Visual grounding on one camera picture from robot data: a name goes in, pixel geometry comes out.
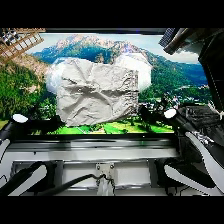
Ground silver frame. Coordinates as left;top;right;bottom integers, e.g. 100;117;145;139
0;137;224;197

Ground white garment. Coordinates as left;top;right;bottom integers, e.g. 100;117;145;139
46;55;153;128

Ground black cable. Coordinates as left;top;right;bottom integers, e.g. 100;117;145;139
35;173;111;197

